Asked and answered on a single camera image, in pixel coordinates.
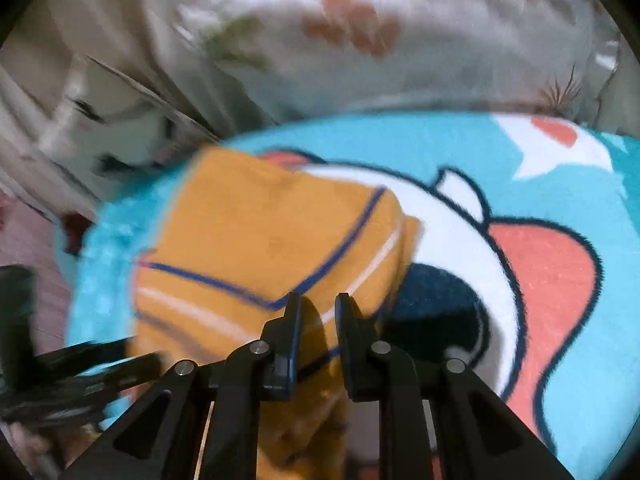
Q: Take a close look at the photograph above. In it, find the mustard striped knit sweater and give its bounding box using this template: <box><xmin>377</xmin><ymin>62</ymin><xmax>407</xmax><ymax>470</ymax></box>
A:
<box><xmin>130</xmin><ymin>148</ymin><xmax>421</xmax><ymax>479</ymax></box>

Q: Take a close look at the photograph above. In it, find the teal cartoon fleece blanket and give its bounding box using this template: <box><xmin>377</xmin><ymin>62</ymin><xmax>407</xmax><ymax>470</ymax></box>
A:
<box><xmin>67</xmin><ymin>113</ymin><xmax>639</xmax><ymax>479</ymax></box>

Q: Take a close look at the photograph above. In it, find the cream pillow black silhouette print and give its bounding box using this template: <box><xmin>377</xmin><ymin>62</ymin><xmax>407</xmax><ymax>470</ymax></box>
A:
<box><xmin>38</xmin><ymin>56</ymin><xmax>218</xmax><ymax>202</ymax></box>

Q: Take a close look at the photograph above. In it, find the white leaf-print ruffled pillow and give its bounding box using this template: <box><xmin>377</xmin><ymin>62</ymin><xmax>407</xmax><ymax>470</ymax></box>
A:
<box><xmin>177</xmin><ymin>0</ymin><xmax>620</xmax><ymax>122</ymax></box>

